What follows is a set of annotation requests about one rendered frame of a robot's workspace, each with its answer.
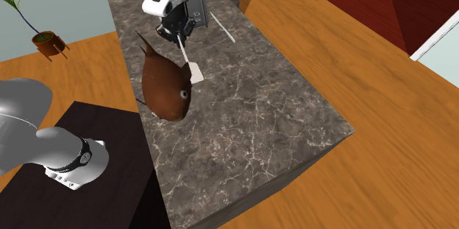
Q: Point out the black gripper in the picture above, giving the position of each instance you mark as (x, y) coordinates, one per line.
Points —
(176, 20)

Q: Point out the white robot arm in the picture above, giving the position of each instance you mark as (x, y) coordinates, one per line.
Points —
(64, 153)

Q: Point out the white thin stick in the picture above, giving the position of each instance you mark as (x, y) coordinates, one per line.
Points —
(222, 27)

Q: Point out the white spatula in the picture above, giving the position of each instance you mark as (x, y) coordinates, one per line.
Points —
(195, 72)

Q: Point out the brown fish figure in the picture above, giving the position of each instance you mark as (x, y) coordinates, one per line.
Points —
(163, 88)

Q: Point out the potted plant in brown pot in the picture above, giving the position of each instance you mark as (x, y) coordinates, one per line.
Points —
(48, 41)

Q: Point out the dark robot stand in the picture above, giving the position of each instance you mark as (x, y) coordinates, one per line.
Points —
(93, 199)

